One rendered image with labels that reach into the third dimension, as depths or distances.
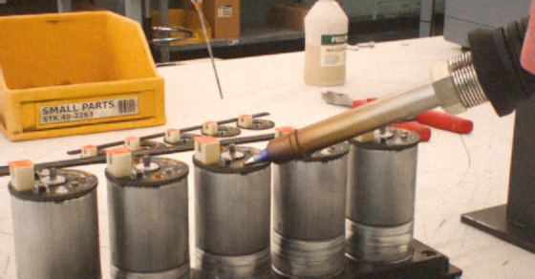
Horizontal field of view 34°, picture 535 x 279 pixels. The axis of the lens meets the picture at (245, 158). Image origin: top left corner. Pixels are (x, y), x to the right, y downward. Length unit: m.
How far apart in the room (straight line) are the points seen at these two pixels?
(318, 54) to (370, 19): 5.44
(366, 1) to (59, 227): 5.85
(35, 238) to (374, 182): 0.11
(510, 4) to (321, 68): 0.19
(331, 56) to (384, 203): 0.39
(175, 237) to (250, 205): 0.03
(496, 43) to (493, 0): 0.56
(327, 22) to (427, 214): 0.29
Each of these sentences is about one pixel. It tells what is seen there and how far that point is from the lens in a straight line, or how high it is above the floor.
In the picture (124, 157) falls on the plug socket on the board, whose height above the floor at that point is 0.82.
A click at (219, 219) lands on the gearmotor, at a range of 0.27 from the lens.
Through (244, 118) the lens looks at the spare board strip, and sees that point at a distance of 0.55.
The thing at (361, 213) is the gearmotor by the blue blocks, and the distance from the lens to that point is 0.30.
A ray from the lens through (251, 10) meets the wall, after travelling 5.52.
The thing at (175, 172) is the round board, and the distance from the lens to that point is 0.26.
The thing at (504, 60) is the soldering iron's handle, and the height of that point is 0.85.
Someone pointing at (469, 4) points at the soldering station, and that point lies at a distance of 0.83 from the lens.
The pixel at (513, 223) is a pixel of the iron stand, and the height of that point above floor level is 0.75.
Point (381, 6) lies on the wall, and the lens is 6.16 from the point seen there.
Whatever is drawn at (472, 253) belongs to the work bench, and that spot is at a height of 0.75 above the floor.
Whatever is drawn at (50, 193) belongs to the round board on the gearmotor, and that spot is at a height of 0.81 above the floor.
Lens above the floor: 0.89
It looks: 17 degrees down
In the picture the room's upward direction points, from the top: straight up
